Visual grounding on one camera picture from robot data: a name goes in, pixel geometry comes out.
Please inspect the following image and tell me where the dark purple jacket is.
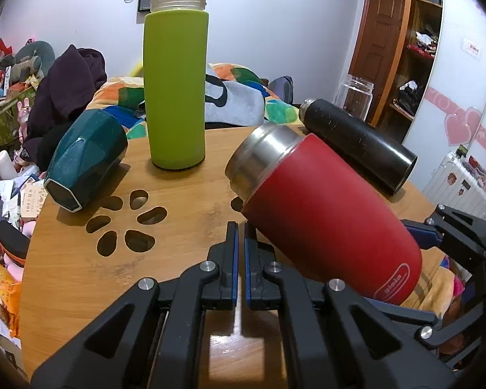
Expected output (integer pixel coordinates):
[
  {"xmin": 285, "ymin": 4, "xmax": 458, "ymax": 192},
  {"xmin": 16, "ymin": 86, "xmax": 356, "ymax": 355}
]
[{"xmin": 22, "ymin": 45, "xmax": 107, "ymax": 172}]

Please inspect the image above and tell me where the clear glass jar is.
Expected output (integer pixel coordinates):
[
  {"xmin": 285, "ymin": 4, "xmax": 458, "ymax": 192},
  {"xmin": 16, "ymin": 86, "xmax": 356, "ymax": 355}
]
[{"xmin": 333, "ymin": 74, "xmax": 374, "ymax": 120}]

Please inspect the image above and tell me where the black thermos bottle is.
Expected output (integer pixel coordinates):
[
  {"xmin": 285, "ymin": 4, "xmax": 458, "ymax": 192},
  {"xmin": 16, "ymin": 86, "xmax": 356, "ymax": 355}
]
[{"xmin": 298, "ymin": 99, "xmax": 417, "ymax": 196}]

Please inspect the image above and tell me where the dark teal faceted cup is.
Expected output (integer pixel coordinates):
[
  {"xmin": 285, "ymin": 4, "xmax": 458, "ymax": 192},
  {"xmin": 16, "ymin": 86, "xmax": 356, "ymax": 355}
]
[{"xmin": 43, "ymin": 109, "xmax": 128, "ymax": 213}]

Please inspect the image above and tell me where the colourful patterned quilt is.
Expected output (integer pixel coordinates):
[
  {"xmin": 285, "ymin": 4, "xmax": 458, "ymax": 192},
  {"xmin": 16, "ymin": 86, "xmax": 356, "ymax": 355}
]
[{"xmin": 87, "ymin": 63, "xmax": 301, "ymax": 140}]

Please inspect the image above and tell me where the grey backpack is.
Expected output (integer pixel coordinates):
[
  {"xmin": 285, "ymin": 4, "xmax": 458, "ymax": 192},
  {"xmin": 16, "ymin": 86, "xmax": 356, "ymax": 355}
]
[{"xmin": 268, "ymin": 76, "xmax": 294, "ymax": 104}]

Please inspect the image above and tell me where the green basket of clutter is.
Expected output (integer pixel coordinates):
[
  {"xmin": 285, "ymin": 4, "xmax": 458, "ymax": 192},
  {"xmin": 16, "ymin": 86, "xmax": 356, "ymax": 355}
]
[{"xmin": 0, "ymin": 39, "xmax": 55, "ymax": 148}]

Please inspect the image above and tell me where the white plastic bottle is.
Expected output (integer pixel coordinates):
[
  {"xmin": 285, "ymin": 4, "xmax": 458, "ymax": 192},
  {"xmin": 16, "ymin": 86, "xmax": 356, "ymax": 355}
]
[{"xmin": 0, "ymin": 150, "xmax": 18, "ymax": 180}]

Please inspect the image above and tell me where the red thermos bottle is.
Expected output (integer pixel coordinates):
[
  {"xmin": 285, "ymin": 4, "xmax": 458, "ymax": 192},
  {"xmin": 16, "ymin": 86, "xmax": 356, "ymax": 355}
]
[{"xmin": 226, "ymin": 123, "xmax": 422, "ymax": 305}]

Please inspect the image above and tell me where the wooden wardrobe shelving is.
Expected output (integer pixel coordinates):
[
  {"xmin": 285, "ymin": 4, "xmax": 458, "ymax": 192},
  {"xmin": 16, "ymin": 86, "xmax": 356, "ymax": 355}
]
[{"xmin": 349, "ymin": 0, "xmax": 443, "ymax": 141}]

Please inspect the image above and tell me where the white suitcase with stickers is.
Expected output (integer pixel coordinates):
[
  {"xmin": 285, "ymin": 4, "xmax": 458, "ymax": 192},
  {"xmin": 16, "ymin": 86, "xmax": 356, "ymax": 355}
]
[{"xmin": 423, "ymin": 152, "xmax": 486, "ymax": 219}]

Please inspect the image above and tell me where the green tall bottle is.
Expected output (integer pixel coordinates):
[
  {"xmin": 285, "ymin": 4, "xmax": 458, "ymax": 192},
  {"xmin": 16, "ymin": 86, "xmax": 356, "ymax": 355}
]
[{"xmin": 143, "ymin": 0, "xmax": 209, "ymax": 171}]

